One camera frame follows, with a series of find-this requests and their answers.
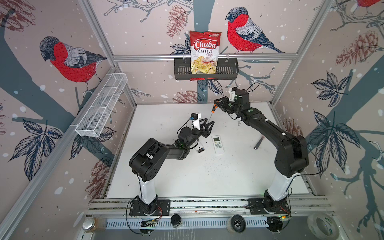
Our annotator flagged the pink handled brush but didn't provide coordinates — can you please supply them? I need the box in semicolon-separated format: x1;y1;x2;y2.
254;136;265;150

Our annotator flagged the black round knob left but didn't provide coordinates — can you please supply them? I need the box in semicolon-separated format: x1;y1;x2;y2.
171;214;182;228

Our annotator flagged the black wall basket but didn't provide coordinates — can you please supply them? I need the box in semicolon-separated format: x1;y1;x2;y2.
174;58;239;81

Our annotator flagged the orange black screwdriver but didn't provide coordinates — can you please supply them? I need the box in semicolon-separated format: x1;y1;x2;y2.
209;104;218;120

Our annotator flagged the aluminium front rail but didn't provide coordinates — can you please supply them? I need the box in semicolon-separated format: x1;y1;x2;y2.
84;195;334;230

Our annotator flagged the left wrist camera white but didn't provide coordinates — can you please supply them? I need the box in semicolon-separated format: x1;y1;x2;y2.
190;113;201;130

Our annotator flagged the clear tape roll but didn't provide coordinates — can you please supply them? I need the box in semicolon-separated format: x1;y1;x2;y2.
307;213;340;240

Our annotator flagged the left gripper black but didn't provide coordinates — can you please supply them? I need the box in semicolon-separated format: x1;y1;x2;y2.
185;118;214;149

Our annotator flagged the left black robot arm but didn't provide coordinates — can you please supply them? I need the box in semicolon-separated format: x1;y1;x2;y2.
129;114;215;217

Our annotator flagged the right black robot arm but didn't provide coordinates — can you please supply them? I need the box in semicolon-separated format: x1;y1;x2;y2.
212;87;309;214

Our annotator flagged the white wire mesh shelf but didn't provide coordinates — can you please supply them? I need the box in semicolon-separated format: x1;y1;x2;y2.
75;73;128;138

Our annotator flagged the Chuba cassava chips bag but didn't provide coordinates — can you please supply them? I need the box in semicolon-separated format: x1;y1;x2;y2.
190;31;221;74

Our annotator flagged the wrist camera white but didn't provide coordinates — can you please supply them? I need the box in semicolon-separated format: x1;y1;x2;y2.
190;113;201;130
229;87;238;103

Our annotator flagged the glass jar with lid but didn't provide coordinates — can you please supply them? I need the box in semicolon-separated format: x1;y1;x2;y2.
82;217;107;233

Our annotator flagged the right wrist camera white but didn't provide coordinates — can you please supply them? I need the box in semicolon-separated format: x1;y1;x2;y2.
229;87;238;103

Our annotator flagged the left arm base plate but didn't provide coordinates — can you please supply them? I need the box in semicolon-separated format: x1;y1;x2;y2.
128;198;171;217

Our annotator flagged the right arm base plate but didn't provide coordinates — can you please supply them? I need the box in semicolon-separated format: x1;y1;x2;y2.
248;197;291;215

